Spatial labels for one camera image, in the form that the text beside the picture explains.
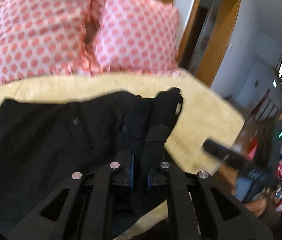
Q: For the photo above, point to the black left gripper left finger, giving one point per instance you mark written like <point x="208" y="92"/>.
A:
<point x="80" y="207"/>

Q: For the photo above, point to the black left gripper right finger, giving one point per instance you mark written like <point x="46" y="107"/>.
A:
<point x="198" y="209"/>

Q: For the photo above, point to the black pants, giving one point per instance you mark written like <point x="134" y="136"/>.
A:
<point x="42" y="145"/>

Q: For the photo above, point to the operator right hand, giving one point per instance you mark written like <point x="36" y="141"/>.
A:
<point x="258" y="206"/>

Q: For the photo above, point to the cream bed sheet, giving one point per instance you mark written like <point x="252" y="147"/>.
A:
<point x="204" y="115"/>

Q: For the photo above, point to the pink polka dot pillow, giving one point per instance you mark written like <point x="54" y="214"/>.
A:
<point x="136" y="36"/>
<point x="47" y="37"/>

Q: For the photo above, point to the wooden door frame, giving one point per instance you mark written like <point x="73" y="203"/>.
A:
<point x="205" y="34"/>

